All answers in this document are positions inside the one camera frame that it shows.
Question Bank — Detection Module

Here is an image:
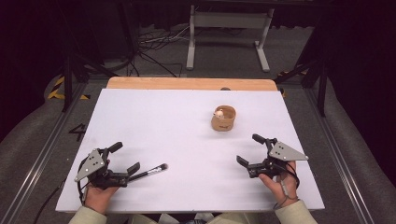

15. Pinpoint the white metal stand frame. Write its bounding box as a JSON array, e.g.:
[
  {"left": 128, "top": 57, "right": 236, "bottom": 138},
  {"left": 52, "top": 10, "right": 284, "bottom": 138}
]
[{"left": 185, "top": 4, "right": 276, "bottom": 73}]

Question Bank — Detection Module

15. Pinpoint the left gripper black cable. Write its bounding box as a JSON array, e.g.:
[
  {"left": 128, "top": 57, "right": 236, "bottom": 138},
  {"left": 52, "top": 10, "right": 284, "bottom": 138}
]
[{"left": 76, "top": 156, "right": 91, "bottom": 206}]

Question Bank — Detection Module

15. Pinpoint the black tripod stand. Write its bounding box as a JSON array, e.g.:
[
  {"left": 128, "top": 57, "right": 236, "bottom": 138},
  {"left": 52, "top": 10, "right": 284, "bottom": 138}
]
[
  {"left": 55, "top": 0, "right": 120, "bottom": 114},
  {"left": 274, "top": 27, "right": 329, "bottom": 119}
]

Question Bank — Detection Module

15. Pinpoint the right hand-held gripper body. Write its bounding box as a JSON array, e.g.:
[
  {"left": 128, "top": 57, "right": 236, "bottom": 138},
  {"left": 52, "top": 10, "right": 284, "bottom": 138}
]
[{"left": 247, "top": 137, "right": 310, "bottom": 179}]

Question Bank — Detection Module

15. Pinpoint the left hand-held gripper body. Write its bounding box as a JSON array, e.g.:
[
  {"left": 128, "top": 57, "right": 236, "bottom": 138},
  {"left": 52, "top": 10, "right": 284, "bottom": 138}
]
[{"left": 74, "top": 147, "right": 129, "bottom": 190}]

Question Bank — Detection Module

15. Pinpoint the white table cover board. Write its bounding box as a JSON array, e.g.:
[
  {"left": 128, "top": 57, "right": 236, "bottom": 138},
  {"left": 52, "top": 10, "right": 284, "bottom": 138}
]
[{"left": 55, "top": 88, "right": 326, "bottom": 215}]

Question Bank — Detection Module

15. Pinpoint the person's torso clothing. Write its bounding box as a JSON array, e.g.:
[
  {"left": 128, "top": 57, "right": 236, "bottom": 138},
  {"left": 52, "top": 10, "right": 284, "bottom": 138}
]
[{"left": 125, "top": 212, "right": 281, "bottom": 224}]

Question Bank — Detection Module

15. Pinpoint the black floor cable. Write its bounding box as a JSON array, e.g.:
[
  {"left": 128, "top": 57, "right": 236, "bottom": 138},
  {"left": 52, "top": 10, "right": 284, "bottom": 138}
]
[{"left": 32, "top": 178, "right": 68, "bottom": 224}]

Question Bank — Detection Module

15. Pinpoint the person's left hand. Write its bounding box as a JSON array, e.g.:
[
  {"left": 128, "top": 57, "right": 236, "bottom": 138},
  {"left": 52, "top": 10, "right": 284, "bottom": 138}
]
[{"left": 83, "top": 183, "right": 121, "bottom": 216}]

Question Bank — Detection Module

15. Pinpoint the black makeup brush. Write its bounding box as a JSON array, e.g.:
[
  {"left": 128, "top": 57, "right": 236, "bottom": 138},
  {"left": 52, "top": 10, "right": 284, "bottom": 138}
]
[{"left": 128, "top": 162, "right": 169, "bottom": 183}]

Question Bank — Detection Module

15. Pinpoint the brown round holder cup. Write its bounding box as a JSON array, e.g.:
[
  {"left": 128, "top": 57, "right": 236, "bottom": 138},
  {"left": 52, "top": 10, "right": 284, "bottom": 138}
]
[{"left": 210, "top": 105, "right": 237, "bottom": 133}]

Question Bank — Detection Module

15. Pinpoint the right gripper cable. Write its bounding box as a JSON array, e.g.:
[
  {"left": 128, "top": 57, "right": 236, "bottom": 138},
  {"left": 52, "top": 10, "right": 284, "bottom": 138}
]
[{"left": 272, "top": 161, "right": 302, "bottom": 210}]

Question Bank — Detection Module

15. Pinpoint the person's right hand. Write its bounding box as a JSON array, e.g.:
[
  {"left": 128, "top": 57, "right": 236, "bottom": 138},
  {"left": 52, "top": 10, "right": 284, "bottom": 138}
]
[{"left": 258, "top": 161, "right": 299, "bottom": 209}]

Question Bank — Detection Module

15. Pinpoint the aluminium floor rail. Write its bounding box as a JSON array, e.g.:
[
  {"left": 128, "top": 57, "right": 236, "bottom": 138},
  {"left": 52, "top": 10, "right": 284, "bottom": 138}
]
[
  {"left": 304, "top": 87, "right": 376, "bottom": 224},
  {"left": 0, "top": 81, "right": 90, "bottom": 224}
]

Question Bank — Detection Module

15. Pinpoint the bundle of floor cables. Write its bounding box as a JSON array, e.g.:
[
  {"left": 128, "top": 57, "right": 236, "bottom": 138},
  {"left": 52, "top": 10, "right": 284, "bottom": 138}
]
[{"left": 129, "top": 24, "right": 191, "bottom": 78}]

